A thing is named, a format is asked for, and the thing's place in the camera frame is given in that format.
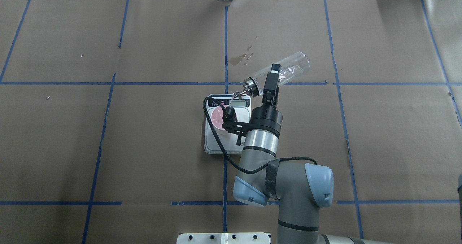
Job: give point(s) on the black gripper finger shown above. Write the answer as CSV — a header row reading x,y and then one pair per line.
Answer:
x,y
272,81

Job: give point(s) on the glass sauce dispenser bottle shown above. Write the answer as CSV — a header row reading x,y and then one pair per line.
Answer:
x,y
283,71

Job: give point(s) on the pink paper cup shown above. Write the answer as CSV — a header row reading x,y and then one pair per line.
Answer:
x,y
216,115

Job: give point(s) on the grey digital kitchen scale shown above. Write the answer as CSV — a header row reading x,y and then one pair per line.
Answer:
x,y
242,108

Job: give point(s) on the white pedestal column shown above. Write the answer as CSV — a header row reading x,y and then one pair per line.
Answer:
x,y
225,238

